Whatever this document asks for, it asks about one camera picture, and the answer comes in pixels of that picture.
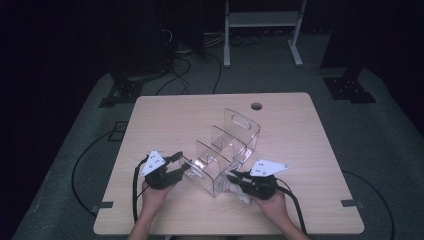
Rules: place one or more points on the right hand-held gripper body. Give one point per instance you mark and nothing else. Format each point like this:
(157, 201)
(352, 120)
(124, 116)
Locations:
(261, 188)

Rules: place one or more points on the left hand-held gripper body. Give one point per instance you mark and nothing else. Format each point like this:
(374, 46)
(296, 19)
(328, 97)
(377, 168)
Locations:
(160, 180)

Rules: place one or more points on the white cloth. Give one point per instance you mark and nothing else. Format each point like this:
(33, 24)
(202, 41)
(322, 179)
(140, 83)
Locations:
(245, 198)

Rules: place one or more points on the clear acrylic divided organizer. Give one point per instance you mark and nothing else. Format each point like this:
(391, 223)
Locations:
(230, 143)

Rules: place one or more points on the person's left hand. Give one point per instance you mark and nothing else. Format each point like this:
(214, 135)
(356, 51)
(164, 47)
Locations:
(155, 200)

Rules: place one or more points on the person's right hand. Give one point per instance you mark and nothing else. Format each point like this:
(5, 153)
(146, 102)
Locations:
(276, 206)

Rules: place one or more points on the grey tape strip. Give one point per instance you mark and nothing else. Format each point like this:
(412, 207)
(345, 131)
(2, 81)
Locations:
(351, 203)
(101, 205)

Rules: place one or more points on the black stand base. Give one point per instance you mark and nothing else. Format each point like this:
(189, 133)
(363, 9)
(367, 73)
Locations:
(348, 88)
(123, 91)

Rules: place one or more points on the white metal stand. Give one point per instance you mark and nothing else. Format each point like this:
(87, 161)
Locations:
(263, 19)

